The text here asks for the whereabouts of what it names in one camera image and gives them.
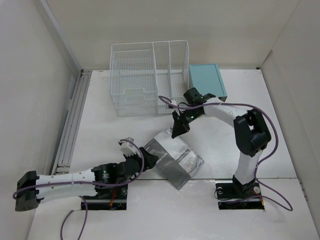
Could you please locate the aluminium rail left side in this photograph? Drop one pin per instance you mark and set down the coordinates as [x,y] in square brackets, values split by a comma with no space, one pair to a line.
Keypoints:
[62,160]

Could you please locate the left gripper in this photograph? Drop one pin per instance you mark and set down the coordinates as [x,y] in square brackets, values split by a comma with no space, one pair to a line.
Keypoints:
[150,159]

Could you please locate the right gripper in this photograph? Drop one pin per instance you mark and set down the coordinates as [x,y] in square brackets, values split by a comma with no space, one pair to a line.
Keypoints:
[180,127]

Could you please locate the teal and orange drawer box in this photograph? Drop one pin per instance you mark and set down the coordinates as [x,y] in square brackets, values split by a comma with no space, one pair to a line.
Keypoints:
[207,79]

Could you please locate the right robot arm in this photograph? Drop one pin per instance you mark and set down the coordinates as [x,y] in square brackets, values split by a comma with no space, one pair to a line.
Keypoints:
[251,132]

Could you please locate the grey Canon setup guide booklet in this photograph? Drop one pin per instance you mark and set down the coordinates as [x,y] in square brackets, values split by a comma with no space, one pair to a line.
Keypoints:
[154,148]

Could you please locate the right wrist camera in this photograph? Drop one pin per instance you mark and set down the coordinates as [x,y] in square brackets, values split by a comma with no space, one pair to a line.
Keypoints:
[177,114]

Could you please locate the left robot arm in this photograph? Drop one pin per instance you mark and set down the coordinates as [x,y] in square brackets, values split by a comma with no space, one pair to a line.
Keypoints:
[107,181]

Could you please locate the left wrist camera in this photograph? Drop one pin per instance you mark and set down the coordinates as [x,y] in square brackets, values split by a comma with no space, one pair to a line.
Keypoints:
[127,147]

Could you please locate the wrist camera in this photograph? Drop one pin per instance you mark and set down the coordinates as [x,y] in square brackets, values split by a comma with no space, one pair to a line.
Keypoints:
[177,114]
[127,147]

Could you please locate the white wire mesh organizer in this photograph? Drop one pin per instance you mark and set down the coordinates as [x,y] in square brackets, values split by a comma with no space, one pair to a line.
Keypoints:
[141,72]

